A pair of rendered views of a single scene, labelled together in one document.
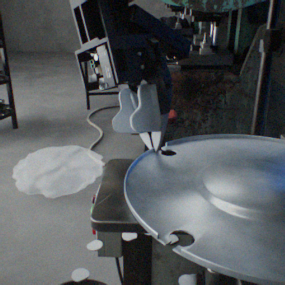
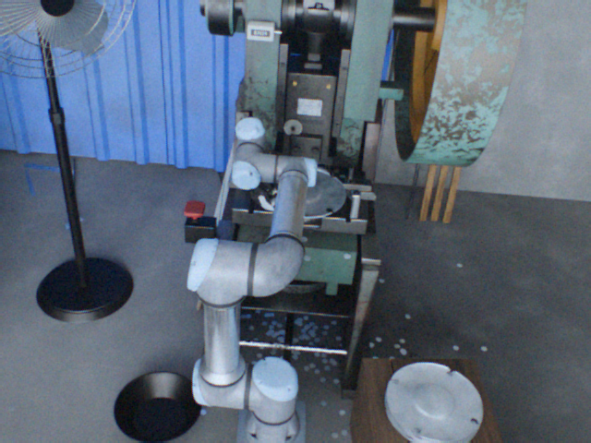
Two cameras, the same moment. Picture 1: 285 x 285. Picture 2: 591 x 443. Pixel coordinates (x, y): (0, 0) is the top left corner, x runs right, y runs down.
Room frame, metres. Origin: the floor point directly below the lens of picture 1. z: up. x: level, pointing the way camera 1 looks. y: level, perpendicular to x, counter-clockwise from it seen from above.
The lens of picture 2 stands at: (0.42, 1.67, 2.03)
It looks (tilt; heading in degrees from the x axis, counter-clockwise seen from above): 38 degrees down; 267
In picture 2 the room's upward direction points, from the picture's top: 5 degrees clockwise
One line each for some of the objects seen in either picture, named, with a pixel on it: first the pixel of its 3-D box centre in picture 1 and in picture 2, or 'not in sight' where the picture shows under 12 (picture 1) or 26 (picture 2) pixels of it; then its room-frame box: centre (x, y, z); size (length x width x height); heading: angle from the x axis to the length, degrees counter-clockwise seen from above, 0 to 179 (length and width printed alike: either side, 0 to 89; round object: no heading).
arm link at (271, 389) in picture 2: not in sight; (271, 388); (0.39, 0.54, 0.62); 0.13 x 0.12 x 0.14; 176
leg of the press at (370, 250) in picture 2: not in sight; (367, 229); (0.05, -0.38, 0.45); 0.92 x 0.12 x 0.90; 87
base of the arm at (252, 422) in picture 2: not in sight; (272, 415); (0.39, 0.54, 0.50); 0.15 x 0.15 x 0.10
